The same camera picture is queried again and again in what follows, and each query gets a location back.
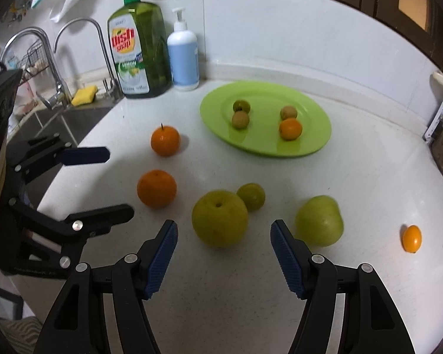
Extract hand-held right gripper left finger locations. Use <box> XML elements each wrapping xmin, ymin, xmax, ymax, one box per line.
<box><xmin>33</xmin><ymin>219</ymin><xmax>179</xmax><ymax>354</ymax></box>

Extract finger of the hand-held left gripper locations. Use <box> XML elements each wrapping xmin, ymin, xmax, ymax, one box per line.
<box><xmin>7</xmin><ymin>197</ymin><xmax>135</xmax><ymax>271</ymax></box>
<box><xmin>7</xmin><ymin>135</ymin><xmax>110</xmax><ymax>186</ymax></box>

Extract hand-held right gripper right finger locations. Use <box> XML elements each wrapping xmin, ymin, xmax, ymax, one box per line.
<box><xmin>270</xmin><ymin>219</ymin><xmax>416</xmax><ymax>354</ymax></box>

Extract large green apple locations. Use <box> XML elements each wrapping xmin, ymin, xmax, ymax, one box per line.
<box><xmin>191</xmin><ymin>189</ymin><xmax>249</xmax><ymax>248</ymax></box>

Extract small green plum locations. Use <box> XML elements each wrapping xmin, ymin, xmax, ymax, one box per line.
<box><xmin>237</xmin><ymin>183</ymin><xmax>266</xmax><ymax>212</ymax></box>

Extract orange tangerine with stem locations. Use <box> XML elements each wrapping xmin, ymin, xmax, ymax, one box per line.
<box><xmin>150</xmin><ymin>123</ymin><xmax>181</xmax><ymax>157</ymax></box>

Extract small orange citrus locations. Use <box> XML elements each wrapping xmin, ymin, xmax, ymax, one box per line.
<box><xmin>279</xmin><ymin>118</ymin><xmax>303</xmax><ymax>141</ymax></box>
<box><xmin>402</xmin><ymin>224</ymin><xmax>422</xmax><ymax>254</ymax></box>

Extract green oval plate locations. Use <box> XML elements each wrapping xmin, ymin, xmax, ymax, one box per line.
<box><xmin>200</xmin><ymin>82</ymin><xmax>332</xmax><ymax>158</ymax></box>

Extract steel kitchen sink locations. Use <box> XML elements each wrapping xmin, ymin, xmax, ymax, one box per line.
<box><xmin>7</xmin><ymin>105</ymin><xmax>113</xmax><ymax>155</ymax></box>

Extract thick curved steel faucet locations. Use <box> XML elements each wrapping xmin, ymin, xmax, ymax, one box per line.
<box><xmin>0</xmin><ymin>27</ymin><xmax>76</xmax><ymax>110</ymax></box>

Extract yellow sponge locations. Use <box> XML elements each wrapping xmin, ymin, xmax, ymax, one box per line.
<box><xmin>71</xmin><ymin>86</ymin><xmax>98</xmax><ymax>107</ymax></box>

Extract green dish soap bottle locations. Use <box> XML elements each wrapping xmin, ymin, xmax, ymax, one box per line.
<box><xmin>107</xmin><ymin>0</ymin><xmax>173</xmax><ymax>99</ymax></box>

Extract white blue pump bottle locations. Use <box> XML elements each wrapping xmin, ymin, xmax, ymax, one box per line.
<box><xmin>167</xmin><ymin>7</ymin><xmax>200</xmax><ymax>91</ymax></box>

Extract grey striped cloth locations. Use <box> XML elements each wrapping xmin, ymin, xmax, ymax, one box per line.
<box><xmin>0</xmin><ymin>315</ymin><xmax>45</xmax><ymax>354</ymax></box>

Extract white flat board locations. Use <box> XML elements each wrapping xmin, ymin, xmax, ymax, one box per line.
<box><xmin>424</xmin><ymin>101</ymin><xmax>443</xmax><ymax>141</ymax></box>

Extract black wire basket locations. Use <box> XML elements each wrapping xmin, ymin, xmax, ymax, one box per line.
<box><xmin>20</xmin><ymin>42</ymin><xmax>54</xmax><ymax>80</ymax></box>

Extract colourful wall sticker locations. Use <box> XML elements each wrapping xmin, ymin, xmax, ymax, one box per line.
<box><xmin>5</xmin><ymin>2</ymin><xmax>26</xmax><ymax>23</ymax></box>

